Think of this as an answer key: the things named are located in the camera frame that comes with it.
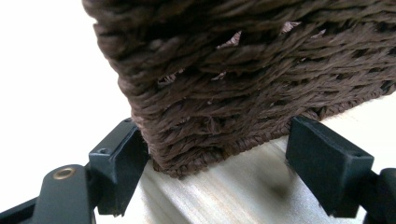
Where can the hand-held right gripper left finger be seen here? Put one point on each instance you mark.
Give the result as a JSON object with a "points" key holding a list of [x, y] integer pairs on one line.
{"points": [[120, 174]]}

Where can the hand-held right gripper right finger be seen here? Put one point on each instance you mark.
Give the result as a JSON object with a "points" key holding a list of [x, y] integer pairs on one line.
{"points": [[330, 171]]}

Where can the dark brown woven basket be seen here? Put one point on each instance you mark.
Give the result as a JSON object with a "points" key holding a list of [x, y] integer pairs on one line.
{"points": [[249, 77]]}

